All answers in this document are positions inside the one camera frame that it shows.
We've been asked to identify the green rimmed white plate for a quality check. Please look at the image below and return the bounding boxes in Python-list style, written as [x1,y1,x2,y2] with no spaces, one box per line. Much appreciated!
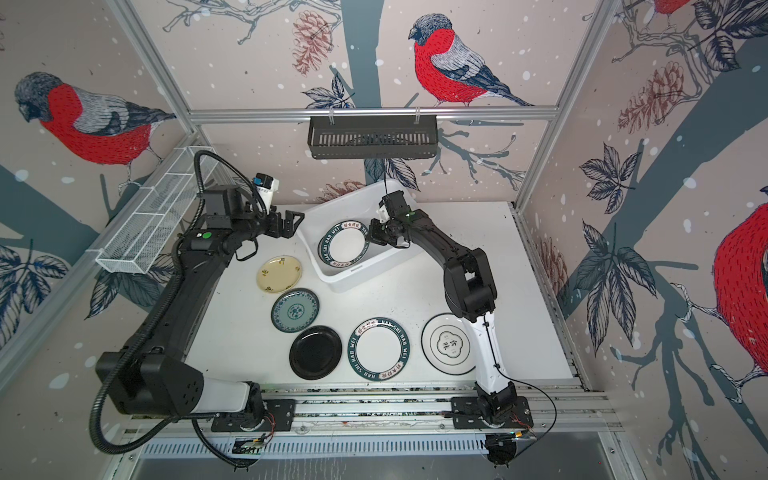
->
[317,220,370,269]

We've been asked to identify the white plate thin green rim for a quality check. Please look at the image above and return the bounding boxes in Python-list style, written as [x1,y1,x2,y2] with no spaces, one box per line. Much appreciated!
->
[421,313,476,376]

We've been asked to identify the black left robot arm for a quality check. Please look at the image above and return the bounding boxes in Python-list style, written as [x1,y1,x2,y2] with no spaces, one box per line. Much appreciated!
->
[90,185,305,419]

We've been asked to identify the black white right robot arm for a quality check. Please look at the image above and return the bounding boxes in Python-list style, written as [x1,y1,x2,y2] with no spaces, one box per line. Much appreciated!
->
[367,193,518,426]

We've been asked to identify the white plastic bin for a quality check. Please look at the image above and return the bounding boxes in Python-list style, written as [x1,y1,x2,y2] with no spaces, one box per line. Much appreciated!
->
[298,180,423,293]

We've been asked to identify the yellow translucent plate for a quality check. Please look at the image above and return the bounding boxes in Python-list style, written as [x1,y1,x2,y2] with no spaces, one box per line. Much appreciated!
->
[256,255,303,293]

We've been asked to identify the teal patterned small plate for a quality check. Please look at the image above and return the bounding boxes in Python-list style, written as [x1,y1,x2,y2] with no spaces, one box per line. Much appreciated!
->
[270,288,320,333]

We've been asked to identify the large green rimmed plate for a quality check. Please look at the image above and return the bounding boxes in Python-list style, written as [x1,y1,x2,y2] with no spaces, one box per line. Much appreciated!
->
[347,317,411,382]

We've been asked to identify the black round plate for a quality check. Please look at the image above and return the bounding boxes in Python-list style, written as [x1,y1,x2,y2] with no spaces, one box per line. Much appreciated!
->
[289,325,342,381]

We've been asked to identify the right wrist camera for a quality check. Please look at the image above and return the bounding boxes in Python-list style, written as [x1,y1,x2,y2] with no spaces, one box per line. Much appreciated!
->
[379,190,411,219]

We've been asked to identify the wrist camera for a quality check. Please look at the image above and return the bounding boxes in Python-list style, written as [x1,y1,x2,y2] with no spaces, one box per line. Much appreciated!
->
[379,190,411,219]
[253,173,279,211]

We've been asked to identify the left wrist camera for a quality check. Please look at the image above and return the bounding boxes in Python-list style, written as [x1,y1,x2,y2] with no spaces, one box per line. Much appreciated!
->
[253,173,279,211]

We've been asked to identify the black hanging wire basket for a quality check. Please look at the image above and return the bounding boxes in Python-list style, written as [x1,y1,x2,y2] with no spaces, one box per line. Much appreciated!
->
[307,115,439,160]

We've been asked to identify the black corrugated cable conduit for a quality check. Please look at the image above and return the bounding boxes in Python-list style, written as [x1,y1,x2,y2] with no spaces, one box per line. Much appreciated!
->
[88,149,268,455]

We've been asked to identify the white mesh wall shelf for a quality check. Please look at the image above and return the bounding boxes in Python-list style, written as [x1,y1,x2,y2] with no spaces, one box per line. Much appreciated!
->
[96,146,204,274]

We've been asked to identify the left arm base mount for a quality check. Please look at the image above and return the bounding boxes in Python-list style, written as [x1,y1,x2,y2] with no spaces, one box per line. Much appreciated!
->
[211,399,296,434]

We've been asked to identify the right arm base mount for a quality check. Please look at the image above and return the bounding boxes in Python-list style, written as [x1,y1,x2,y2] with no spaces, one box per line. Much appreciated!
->
[444,395,534,430]

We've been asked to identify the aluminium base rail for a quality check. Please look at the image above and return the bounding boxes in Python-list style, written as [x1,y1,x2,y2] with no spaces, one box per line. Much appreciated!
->
[261,382,624,436]

